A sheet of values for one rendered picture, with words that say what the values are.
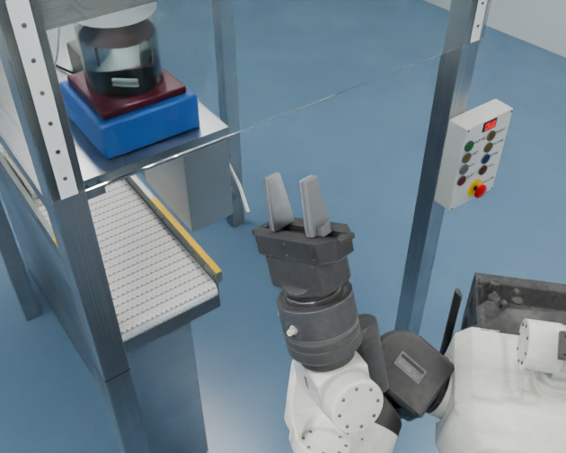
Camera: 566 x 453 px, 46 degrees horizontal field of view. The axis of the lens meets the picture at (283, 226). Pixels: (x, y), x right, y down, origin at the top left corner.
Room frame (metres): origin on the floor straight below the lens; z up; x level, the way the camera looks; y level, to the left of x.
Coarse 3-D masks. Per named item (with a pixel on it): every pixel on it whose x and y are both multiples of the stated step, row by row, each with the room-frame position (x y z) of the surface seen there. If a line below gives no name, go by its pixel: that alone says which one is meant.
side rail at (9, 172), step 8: (0, 152) 1.61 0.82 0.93; (0, 160) 1.57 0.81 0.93; (8, 168) 1.53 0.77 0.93; (8, 176) 1.52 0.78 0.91; (16, 176) 1.49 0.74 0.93; (16, 184) 1.46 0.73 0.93; (24, 192) 1.42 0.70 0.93; (24, 200) 1.41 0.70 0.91; (32, 200) 1.39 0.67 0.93; (32, 208) 1.36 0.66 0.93; (40, 216) 1.32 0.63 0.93; (40, 224) 1.31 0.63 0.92; (48, 224) 1.29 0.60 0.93; (48, 232) 1.26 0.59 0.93; (56, 248) 1.22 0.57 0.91
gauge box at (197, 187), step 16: (224, 144) 1.12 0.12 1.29; (176, 160) 1.09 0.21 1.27; (192, 160) 1.08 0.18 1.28; (208, 160) 1.10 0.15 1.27; (224, 160) 1.12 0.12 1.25; (160, 176) 1.17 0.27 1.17; (176, 176) 1.10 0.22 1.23; (192, 176) 1.08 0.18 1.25; (208, 176) 1.10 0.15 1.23; (224, 176) 1.12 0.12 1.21; (160, 192) 1.18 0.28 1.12; (176, 192) 1.11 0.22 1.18; (192, 192) 1.07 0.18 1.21; (208, 192) 1.10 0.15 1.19; (224, 192) 1.12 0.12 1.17; (176, 208) 1.12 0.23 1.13; (192, 208) 1.07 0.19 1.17; (208, 208) 1.09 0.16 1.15; (224, 208) 1.11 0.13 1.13; (192, 224) 1.07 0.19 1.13; (208, 224) 1.09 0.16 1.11
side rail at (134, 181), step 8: (136, 176) 1.49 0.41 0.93; (136, 184) 1.46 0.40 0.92; (144, 184) 1.46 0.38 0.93; (144, 192) 1.42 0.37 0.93; (152, 208) 1.39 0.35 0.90; (160, 216) 1.35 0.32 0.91; (168, 224) 1.31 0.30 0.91; (176, 232) 1.28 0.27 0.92; (184, 240) 1.24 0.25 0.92; (192, 248) 1.21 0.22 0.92; (208, 272) 1.15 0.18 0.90; (216, 280) 1.12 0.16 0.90
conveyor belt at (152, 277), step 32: (128, 192) 1.46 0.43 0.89; (96, 224) 1.33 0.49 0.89; (128, 224) 1.33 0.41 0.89; (160, 224) 1.33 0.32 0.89; (128, 256) 1.21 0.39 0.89; (160, 256) 1.21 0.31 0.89; (128, 288) 1.10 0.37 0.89; (160, 288) 1.10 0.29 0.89; (192, 288) 1.10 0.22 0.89; (128, 320) 1.00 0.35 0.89; (160, 320) 1.02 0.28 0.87
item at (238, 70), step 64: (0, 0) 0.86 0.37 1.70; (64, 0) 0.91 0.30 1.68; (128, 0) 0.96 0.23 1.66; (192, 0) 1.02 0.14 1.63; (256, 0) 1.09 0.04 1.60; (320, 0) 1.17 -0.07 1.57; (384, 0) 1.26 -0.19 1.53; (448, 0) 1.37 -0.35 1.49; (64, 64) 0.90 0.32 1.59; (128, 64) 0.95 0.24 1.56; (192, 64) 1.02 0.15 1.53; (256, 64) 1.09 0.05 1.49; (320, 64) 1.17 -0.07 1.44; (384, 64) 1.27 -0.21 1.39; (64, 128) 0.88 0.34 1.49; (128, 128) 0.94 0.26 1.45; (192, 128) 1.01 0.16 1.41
